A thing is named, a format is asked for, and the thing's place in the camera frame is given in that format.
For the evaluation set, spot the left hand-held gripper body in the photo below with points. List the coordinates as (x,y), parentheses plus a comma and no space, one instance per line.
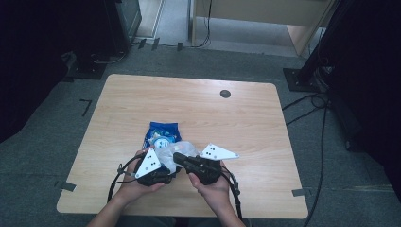
(148,165)

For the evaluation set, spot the black round table grommet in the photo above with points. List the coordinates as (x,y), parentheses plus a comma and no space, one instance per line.
(225,93)

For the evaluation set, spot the black metal stand with base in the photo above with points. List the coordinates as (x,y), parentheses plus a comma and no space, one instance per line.
(302,80)

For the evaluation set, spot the black flat stand base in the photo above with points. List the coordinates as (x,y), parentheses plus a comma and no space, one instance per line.
(86,67)

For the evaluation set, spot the person's left hand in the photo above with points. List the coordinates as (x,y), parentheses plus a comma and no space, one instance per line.
(134,189)

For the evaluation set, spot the black angled floor tape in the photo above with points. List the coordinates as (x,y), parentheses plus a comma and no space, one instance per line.
(85,105)

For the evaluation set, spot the person's right hand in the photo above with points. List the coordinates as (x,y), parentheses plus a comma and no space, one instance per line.
(214,195)

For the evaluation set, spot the black floor tape strip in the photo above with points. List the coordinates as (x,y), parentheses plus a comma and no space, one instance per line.
(180,46)
(155,44)

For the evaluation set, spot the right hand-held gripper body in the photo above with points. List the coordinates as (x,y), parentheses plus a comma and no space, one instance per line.
(206,170)

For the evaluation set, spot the white wet wipe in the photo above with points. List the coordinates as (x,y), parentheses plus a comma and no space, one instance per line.
(176,149)

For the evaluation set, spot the blue wet wipes packet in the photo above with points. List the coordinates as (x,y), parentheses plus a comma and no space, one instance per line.
(164,129)

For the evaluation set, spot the dark curtain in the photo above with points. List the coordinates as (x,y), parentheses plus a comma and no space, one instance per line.
(34,56)
(372,69)

